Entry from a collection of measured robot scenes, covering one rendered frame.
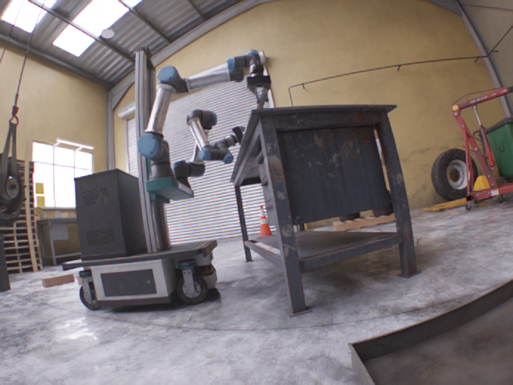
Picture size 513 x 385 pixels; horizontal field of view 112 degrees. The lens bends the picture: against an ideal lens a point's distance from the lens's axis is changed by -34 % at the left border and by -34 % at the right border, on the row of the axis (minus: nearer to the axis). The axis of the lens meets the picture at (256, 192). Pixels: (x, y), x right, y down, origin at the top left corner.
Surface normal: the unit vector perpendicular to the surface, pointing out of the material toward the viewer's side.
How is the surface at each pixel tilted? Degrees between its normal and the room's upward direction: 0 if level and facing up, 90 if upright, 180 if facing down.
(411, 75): 90
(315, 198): 90
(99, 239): 90
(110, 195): 90
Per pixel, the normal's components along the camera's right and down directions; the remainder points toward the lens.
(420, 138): -0.29, -0.05
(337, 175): 0.15, -0.13
